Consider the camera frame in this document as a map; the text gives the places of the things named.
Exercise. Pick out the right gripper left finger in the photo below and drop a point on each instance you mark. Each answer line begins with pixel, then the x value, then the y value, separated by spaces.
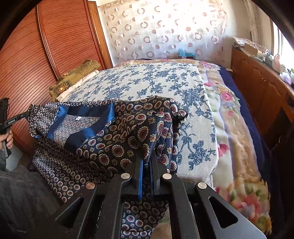
pixel 95 211

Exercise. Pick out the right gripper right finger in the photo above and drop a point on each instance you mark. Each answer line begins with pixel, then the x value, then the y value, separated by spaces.
pixel 197 211

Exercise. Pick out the navy patterned silk garment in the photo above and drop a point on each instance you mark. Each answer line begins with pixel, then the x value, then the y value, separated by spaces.
pixel 94 141

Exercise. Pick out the person's left hand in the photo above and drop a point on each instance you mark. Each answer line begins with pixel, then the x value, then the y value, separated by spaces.
pixel 9 139

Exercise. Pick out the blue floral white bedspread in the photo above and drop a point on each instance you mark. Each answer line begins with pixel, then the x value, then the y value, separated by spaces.
pixel 197 146

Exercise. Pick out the pink floral quilt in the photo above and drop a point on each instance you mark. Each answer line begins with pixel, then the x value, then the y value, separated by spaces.
pixel 236 178

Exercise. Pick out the wooden slatted wardrobe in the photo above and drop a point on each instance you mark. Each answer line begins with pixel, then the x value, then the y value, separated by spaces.
pixel 53 38

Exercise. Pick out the navy blue bed sheet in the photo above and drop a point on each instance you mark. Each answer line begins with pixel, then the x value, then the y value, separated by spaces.
pixel 261 150

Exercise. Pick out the gold patterned pillow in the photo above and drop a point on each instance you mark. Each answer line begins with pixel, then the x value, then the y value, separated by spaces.
pixel 70 78

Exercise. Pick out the long wooden sideboard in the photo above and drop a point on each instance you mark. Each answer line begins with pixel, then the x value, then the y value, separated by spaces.
pixel 269 99

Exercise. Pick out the circle patterned sheer curtain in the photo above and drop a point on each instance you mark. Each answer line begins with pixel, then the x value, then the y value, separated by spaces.
pixel 161 29

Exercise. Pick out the small teal toy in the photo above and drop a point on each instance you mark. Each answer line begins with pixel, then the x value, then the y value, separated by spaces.
pixel 183 54

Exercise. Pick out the cardboard box on sideboard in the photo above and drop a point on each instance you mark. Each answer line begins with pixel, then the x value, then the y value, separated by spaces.
pixel 253 51

